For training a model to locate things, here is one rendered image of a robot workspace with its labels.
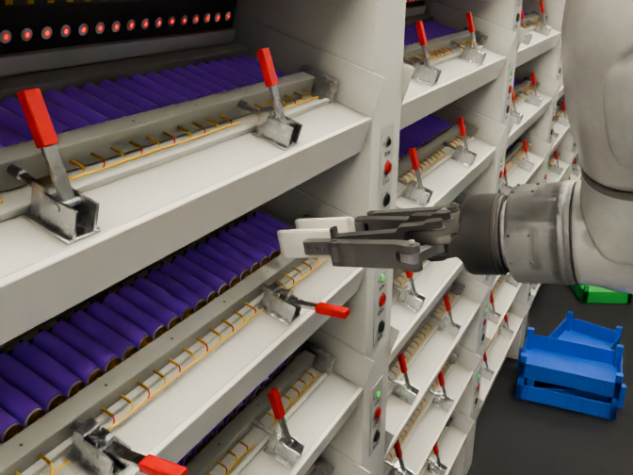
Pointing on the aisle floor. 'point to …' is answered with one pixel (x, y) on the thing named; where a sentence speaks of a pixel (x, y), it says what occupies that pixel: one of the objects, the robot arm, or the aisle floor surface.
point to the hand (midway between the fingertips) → (316, 237)
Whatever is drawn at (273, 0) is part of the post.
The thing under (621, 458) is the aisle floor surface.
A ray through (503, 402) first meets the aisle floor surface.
